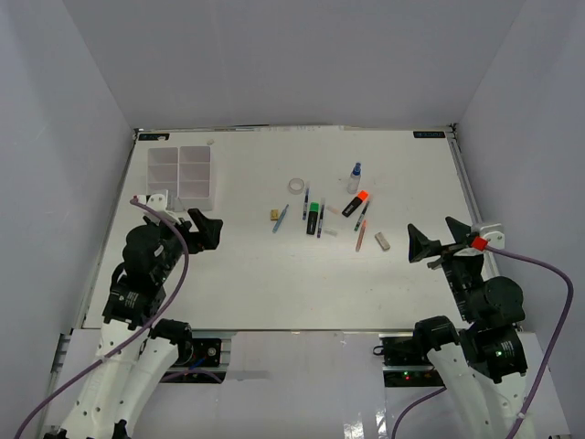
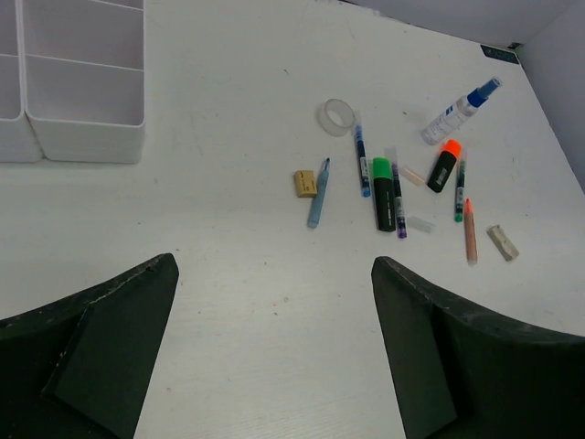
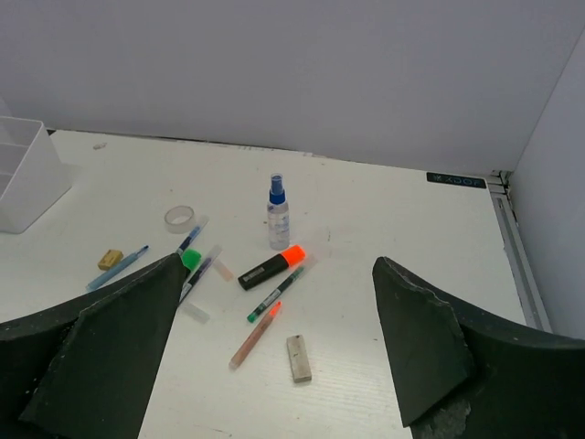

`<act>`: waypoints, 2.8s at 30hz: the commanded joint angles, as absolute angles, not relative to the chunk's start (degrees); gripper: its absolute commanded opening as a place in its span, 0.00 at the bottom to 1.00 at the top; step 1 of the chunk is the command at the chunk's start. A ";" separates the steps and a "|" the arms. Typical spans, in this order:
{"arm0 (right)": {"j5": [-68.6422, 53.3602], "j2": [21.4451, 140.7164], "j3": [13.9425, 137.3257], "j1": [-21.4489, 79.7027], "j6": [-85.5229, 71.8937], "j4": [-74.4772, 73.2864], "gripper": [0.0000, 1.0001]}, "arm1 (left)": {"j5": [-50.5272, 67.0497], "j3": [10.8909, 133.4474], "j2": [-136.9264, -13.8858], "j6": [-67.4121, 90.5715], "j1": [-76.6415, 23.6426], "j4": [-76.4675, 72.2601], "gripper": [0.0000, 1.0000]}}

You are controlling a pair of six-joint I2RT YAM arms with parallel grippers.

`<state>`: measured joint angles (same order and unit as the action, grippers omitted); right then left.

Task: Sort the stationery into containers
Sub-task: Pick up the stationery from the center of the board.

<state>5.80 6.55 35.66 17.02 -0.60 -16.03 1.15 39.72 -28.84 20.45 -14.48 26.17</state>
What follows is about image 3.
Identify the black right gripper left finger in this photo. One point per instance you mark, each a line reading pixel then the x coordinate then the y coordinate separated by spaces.
pixel 86 368

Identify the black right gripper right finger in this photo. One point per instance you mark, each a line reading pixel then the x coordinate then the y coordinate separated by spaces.
pixel 462 372

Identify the purple gel pen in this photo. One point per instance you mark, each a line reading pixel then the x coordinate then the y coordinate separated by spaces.
pixel 196 275

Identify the green gel pen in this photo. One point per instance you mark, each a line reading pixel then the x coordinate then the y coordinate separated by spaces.
pixel 304 268

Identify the blue gel pen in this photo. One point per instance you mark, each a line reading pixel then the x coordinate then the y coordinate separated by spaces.
pixel 200 225

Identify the orange cap black highlighter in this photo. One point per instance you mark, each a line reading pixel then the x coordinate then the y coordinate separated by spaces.
pixel 278 263

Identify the blue cap spray bottle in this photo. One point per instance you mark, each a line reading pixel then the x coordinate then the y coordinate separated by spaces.
pixel 278 215

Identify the tan eraser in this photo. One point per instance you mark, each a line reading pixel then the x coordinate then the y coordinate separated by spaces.
pixel 110 259

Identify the light blue pen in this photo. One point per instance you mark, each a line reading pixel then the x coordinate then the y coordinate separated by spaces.
pixel 122 265

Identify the green cap black highlighter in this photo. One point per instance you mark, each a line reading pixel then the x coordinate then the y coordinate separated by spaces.
pixel 191 259

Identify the clear peach pen cap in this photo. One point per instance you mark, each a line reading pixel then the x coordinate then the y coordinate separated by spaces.
pixel 223 270

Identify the clear tape roll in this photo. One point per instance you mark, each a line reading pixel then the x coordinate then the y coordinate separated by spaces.
pixel 180 219

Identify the black logo label right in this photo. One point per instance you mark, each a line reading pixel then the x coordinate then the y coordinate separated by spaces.
pixel 455 180

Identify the orange tip pink pen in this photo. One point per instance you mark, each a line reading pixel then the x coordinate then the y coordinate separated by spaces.
pixel 253 338

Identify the white compartment organizer box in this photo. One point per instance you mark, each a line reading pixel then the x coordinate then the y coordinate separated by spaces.
pixel 33 178

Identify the aluminium table rail right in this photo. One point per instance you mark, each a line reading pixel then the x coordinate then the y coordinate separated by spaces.
pixel 534 311

